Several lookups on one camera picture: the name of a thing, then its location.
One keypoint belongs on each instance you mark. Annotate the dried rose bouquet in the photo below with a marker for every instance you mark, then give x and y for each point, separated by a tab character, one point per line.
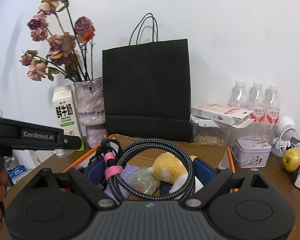
62	43

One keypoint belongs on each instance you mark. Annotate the white small robot speaker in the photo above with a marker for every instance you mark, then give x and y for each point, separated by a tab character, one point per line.
285	127

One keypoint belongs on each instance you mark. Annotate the iridescent plastic pouch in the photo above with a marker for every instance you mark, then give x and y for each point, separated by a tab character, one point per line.
142	180

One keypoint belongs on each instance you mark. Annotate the green apple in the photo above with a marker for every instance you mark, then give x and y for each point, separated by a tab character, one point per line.
292	160

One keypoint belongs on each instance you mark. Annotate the dark blue cloth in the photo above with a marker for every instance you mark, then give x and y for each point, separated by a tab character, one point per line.
166	187

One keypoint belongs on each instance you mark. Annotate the yellow white plush toy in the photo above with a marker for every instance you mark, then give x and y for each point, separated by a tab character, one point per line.
165	166

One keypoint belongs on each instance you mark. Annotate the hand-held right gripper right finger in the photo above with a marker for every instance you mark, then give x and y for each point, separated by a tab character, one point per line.
202	168

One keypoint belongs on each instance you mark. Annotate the clear water bottle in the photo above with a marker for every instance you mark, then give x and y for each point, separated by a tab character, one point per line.
237	96
257	100
273	102

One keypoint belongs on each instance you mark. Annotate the orange-edged cardboard box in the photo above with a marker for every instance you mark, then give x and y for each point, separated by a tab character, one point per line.
210	152

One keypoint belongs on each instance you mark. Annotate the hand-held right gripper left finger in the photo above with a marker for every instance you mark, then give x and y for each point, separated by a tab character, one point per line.
95	171

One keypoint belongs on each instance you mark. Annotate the purple patterned tin box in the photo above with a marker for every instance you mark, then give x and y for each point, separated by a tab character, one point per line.
252	152

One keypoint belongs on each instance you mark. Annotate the white green milk carton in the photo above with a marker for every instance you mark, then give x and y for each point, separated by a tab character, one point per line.
65	115

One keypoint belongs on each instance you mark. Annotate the purple woven pouch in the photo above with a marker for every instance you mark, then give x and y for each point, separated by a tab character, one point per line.
131	172

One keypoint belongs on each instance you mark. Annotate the black paper bag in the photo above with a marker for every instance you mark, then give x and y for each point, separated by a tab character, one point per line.
147	85

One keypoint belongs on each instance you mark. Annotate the clear seed container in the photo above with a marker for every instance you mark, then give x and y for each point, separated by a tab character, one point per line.
210	137

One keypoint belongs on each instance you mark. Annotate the white pink glove carton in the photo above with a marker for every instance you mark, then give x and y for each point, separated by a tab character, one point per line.
220	112

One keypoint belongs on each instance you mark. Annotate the white printed packet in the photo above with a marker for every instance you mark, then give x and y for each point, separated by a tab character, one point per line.
22	172

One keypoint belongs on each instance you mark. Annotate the purple textured vase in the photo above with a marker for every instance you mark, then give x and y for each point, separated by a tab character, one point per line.
90	105

